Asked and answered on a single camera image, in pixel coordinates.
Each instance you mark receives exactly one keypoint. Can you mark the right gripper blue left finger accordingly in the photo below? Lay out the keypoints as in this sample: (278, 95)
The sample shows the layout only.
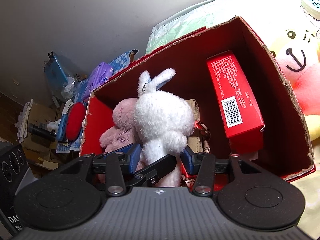
(120, 170)

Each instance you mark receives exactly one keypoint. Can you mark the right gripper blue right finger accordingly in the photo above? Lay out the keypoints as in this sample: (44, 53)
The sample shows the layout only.
(201, 165)

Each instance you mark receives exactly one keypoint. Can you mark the pink teddy bear plush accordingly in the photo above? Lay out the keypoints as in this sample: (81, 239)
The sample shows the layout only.
(123, 134)

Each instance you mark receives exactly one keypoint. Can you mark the white rabbit plush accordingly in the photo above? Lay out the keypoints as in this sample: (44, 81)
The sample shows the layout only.
(163, 121)

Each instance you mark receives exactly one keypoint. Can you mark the yellow tiger plush pink shirt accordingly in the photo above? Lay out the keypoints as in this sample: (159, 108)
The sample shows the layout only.
(296, 50)

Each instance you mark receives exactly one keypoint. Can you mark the red packaged box with barcode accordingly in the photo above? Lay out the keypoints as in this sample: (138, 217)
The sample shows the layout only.
(242, 118)

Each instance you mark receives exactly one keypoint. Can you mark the red glasses case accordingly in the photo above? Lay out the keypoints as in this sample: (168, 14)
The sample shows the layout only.
(74, 121)

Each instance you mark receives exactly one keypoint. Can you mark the blue glasses case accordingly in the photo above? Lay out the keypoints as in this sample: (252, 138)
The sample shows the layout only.
(62, 128)

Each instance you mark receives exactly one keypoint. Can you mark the red cardboard box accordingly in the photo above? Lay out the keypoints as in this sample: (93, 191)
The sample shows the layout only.
(287, 150)

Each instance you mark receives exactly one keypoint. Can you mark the purple tissue pack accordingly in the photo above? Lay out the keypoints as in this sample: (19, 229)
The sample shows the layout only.
(100, 75)

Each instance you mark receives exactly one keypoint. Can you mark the blue box in plastic bag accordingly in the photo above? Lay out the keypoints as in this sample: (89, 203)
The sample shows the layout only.
(60, 83)

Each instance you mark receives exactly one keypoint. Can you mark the light green bed sheet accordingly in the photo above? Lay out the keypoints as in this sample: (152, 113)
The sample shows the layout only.
(268, 18)

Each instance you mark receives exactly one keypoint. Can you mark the white blue power strip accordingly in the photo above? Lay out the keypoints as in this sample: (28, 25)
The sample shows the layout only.
(312, 7)

